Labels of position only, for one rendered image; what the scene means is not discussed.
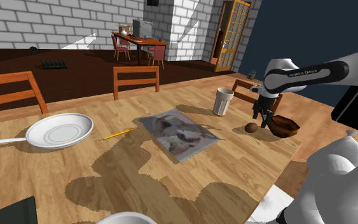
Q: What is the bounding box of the brown round fruit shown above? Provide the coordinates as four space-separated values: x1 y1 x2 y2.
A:
244 122 259 134

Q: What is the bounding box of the wooden chair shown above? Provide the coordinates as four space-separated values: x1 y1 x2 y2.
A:
231 78 284 115
113 66 161 101
0 71 50 115

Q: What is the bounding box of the brown bowl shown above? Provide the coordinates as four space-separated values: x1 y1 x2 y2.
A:
267 115 301 139

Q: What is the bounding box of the white ribbed cup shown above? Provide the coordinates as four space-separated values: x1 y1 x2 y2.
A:
212 87 235 117

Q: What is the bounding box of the wooden table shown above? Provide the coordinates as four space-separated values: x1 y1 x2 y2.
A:
0 83 303 224

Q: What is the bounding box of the orange glazed door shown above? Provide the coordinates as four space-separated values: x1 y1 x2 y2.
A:
209 0 252 73

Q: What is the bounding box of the grey picture book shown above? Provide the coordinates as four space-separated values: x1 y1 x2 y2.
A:
136 108 221 163

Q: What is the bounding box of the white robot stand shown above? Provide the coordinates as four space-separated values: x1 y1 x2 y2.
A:
247 184 295 224

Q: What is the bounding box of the black appliance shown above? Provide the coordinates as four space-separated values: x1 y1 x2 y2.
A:
331 85 358 138

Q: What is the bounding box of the red chair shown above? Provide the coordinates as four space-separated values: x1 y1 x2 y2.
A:
148 44 167 70
111 34 132 62

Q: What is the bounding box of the brown dining table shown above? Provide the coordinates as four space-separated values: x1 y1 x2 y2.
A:
111 18 170 66

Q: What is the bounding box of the yellow pencil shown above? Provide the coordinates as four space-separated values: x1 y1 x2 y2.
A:
99 127 138 142

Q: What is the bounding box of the white bowl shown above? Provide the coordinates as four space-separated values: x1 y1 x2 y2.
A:
95 211 158 224

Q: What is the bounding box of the dark crate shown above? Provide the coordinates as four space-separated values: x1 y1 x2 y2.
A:
41 59 68 70

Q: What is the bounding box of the dark green flat box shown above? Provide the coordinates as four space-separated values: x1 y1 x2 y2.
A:
0 195 39 224

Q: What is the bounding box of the white pan with handle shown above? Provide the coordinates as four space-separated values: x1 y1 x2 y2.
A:
0 113 95 151

